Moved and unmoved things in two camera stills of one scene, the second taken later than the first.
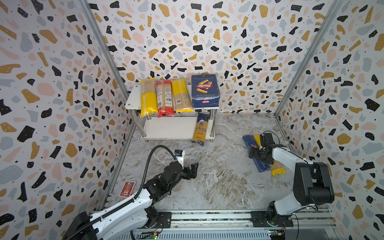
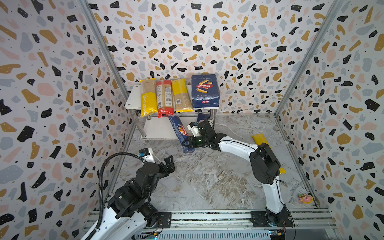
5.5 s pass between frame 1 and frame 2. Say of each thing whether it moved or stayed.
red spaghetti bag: stayed
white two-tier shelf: stayed
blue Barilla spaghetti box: moved
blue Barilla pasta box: stayed
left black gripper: moved
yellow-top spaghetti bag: stayed
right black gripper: moved
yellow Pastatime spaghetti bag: stayed
